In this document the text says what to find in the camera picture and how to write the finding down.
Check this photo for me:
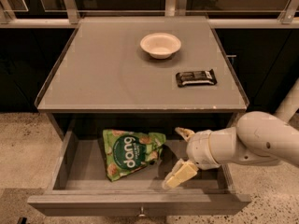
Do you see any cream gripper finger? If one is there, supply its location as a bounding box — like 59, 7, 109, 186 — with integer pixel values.
162, 159, 198, 189
175, 127, 195, 142

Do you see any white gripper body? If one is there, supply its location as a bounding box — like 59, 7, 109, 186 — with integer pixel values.
186, 130, 220, 170

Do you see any green rice chip bag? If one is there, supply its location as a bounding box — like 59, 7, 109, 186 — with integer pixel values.
102, 129, 166, 181

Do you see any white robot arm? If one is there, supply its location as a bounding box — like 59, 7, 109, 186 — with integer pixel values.
163, 111, 299, 189

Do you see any metal drawer knob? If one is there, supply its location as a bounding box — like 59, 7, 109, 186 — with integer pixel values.
138, 206, 147, 217

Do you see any grey open drawer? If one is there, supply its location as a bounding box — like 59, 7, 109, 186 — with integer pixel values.
28, 117, 251, 217

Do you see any grey cabinet counter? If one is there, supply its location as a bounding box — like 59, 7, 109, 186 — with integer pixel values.
36, 16, 249, 115

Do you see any black snack bar wrapper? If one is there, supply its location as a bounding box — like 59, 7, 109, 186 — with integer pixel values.
176, 69, 217, 88

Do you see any white paper bowl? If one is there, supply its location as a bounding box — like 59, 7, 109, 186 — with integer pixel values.
140, 33, 181, 60

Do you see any metal railing frame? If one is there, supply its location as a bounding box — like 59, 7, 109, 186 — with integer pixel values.
0, 0, 299, 29

